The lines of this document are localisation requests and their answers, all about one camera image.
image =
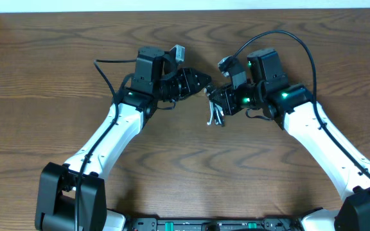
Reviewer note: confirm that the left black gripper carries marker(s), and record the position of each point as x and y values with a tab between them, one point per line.
187	83

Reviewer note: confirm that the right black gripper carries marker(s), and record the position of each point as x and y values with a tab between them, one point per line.
229	102

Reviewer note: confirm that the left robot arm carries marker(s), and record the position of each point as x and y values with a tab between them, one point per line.
72	195

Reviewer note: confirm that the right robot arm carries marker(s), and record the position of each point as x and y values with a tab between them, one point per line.
291	107

